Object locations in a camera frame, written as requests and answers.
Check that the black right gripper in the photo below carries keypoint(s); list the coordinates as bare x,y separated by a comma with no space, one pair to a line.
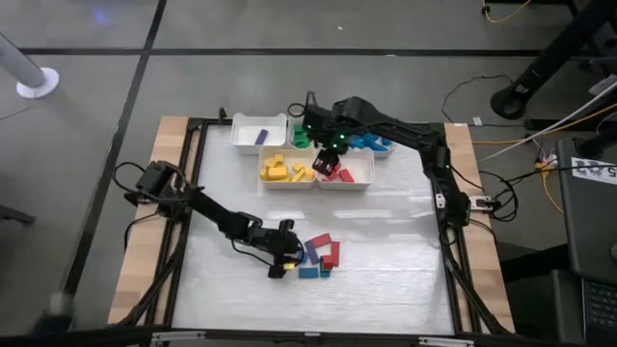
337,123

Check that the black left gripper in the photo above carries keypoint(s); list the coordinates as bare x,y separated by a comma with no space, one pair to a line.
277,243

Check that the small red wooden block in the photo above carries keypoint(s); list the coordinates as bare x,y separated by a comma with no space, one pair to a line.
332,176

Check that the long green wooden block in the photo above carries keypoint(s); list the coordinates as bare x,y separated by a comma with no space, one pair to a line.
303,144

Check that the long blue wooden block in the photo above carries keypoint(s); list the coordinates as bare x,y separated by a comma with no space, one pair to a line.
381,147
356,142
308,272

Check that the yellow wooden cube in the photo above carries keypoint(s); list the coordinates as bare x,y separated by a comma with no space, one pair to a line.
278,157
263,172

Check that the blue wooden arch block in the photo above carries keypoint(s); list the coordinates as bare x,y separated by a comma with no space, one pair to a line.
370,140

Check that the long purple wooden block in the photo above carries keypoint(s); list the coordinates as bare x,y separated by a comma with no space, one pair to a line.
260,137

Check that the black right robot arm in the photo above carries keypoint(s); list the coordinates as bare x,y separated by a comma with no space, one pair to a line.
414,132

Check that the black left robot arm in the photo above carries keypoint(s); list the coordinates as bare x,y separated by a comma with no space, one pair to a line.
207,207

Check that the white plastic bin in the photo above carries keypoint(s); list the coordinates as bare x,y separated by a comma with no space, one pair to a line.
246,137
308,156
290,120
364,168
393,150

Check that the red wooden cube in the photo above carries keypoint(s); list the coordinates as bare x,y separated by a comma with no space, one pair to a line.
328,261

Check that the long red wooden block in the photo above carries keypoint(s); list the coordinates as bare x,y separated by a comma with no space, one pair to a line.
335,253

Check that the white table mat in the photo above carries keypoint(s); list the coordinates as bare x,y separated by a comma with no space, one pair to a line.
231,299

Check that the white mounting plate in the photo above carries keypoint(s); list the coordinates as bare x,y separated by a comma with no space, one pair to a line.
442,201

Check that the small white tag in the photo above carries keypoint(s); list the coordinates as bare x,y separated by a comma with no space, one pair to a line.
477,121

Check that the white connector box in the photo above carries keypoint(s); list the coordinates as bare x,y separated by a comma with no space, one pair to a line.
481,202

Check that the black floor stand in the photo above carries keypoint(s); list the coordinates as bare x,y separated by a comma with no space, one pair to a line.
540,67

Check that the white printed label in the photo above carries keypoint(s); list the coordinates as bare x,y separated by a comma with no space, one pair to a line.
595,171

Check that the black computer case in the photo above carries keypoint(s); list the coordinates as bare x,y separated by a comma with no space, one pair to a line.
588,226

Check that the grey pole white base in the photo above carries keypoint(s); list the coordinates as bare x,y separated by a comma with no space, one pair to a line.
36,86

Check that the black keyboard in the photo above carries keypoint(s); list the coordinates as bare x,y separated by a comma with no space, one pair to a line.
600,308

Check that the metal frame clamp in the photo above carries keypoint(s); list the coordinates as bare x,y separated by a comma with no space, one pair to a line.
222,114

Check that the black aluminium table frame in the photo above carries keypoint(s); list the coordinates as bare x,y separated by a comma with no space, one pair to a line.
212,122

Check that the black camera rig crossbar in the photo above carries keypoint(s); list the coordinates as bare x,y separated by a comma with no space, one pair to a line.
120,337

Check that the black floor bracket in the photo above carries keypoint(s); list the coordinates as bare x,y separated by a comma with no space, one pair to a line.
17,215

